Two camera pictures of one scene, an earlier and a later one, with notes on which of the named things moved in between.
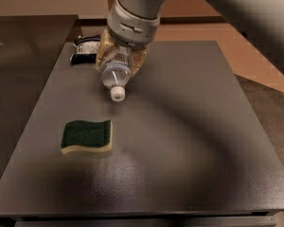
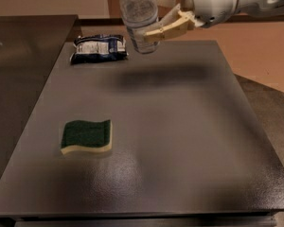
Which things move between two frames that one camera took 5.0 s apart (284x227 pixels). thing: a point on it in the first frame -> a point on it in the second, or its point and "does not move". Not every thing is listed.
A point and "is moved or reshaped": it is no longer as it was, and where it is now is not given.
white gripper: x=130 y=29 -> x=219 y=4
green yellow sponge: x=83 y=134 does not move
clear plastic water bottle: x=116 y=73 is moved or reshaped
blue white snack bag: x=86 y=49 does not move
